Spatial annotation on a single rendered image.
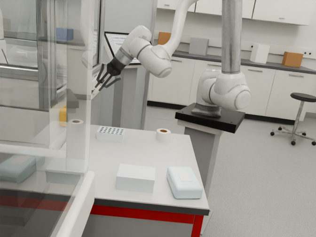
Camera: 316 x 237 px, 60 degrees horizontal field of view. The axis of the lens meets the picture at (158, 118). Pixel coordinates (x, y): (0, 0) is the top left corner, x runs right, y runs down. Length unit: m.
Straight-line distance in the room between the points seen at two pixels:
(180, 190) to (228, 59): 0.82
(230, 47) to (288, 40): 3.90
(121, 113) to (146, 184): 1.60
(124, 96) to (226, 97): 1.17
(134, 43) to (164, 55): 0.16
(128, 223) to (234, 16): 1.07
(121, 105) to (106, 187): 1.56
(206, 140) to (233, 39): 0.63
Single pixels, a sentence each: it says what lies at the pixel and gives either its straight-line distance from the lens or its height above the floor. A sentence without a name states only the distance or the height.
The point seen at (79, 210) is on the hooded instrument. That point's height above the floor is 0.90.
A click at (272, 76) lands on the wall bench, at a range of 4.62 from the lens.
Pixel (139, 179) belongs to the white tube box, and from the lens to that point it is 0.93.
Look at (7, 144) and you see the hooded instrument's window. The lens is 0.32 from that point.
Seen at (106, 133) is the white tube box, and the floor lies 0.79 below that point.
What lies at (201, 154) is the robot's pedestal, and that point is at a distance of 1.78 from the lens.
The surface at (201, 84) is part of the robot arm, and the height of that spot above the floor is 0.98.
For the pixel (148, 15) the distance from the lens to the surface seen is 3.10.
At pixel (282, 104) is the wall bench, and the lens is 4.77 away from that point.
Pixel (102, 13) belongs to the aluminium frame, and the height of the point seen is 1.32.
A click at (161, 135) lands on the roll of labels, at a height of 0.79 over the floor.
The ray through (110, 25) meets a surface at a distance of 3.18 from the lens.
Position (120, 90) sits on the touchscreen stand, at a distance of 2.44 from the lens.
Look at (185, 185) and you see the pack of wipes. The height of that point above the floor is 0.80.
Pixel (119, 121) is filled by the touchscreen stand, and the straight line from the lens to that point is 2.51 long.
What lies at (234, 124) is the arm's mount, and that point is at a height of 0.81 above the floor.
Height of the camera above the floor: 1.29
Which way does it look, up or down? 19 degrees down
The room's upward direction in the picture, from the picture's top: 7 degrees clockwise
